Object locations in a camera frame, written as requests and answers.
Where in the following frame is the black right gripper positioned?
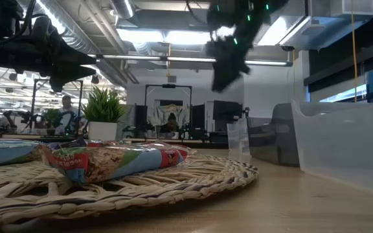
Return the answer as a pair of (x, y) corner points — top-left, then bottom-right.
(205, 34), (252, 93)

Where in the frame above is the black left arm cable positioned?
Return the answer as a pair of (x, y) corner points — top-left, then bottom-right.
(18, 0), (39, 37)

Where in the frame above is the silver ceiling air duct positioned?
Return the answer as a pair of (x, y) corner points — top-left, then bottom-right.
(36, 0), (129, 87)

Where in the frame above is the round woven wicker placemat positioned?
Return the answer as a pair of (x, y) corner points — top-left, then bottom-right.
(0, 151), (259, 227)

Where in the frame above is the small background potted plant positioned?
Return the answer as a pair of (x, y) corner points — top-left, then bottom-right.
(40, 108), (63, 136)

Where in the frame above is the clear plastic bin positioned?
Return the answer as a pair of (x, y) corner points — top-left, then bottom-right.
(227, 118), (252, 162)
(290, 99), (373, 199)

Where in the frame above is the standing person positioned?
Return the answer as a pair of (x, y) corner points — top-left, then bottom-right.
(56, 94), (89, 135)

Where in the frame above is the white background panel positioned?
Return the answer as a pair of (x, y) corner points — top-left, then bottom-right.
(205, 100), (215, 133)

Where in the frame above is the green plant in white pot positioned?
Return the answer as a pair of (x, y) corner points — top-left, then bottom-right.
(82, 86), (128, 142)

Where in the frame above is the long linear ceiling light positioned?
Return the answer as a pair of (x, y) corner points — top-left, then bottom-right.
(87, 54), (293, 67)

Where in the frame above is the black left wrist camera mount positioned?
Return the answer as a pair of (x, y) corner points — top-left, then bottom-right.
(49, 76), (67, 94)

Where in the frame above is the black background station frame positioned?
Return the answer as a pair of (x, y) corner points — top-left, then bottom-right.
(30, 78), (84, 135)
(144, 83), (193, 140)

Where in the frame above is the long background desk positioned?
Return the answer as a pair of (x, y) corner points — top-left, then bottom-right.
(0, 132), (229, 150)

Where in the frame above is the black computer monitor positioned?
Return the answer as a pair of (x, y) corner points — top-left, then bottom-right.
(134, 104), (148, 130)
(191, 103), (206, 130)
(212, 100), (244, 123)

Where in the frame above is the blue red granola bar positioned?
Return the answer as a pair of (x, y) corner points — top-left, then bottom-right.
(0, 139), (43, 168)
(40, 139), (191, 184)

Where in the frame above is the seated person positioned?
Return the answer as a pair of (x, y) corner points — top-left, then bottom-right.
(159, 112), (181, 134)

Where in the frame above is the hanging yellow cord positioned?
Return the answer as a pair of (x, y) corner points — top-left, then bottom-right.
(350, 0), (358, 104)

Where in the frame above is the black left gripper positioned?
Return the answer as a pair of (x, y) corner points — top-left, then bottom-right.
(0, 16), (97, 83)

